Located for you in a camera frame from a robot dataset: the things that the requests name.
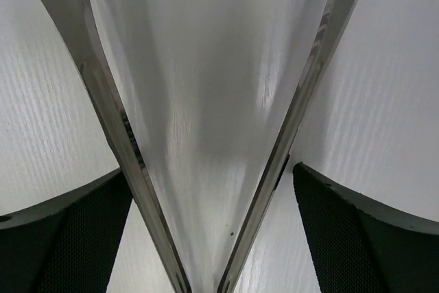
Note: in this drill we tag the metal tongs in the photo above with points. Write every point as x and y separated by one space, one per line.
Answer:
75 22

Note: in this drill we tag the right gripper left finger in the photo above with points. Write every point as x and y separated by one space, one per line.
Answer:
67 243

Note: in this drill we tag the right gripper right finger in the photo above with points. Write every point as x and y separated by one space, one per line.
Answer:
358 244

